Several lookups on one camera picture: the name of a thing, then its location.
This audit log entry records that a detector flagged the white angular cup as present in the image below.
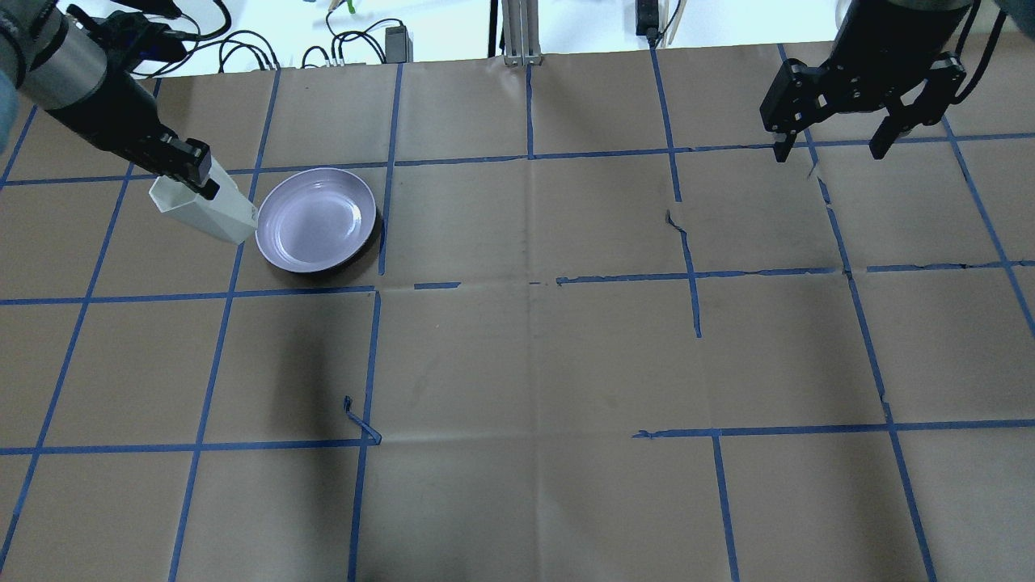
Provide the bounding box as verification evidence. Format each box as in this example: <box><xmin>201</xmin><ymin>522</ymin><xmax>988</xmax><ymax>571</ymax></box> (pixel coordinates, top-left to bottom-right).
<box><xmin>149</xmin><ymin>159</ymin><xmax>258</xmax><ymax>246</ymax></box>

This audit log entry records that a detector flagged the lavender round plate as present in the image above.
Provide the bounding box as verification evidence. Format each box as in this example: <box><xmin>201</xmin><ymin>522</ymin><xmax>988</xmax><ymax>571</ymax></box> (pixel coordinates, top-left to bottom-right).
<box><xmin>255</xmin><ymin>168</ymin><xmax>378</xmax><ymax>275</ymax></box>

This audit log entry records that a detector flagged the black power adapter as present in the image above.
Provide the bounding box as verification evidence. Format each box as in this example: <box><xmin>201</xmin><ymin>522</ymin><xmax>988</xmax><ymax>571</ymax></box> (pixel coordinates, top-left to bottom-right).
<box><xmin>383</xmin><ymin>25</ymin><xmax>413</xmax><ymax>64</ymax></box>

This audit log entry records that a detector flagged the brown paper table cover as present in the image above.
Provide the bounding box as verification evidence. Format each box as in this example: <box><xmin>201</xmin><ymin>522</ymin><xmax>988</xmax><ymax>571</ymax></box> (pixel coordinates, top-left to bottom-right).
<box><xmin>2</xmin><ymin>36</ymin><xmax>1033</xmax><ymax>581</ymax></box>

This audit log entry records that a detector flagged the black cable on desk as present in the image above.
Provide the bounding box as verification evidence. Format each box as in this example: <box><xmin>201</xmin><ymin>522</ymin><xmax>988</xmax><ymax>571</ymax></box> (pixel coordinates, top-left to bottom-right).
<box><xmin>137</xmin><ymin>0</ymin><xmax>389</xmax><ymax>74</ymax></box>

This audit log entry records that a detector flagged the aluminium frame post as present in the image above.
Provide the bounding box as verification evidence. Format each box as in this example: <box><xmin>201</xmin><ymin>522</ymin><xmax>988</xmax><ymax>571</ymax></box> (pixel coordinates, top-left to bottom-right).
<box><xmin>499</xmin><ymin>0</ymin><xmax>543</xmax><ymax>69</ymax></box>

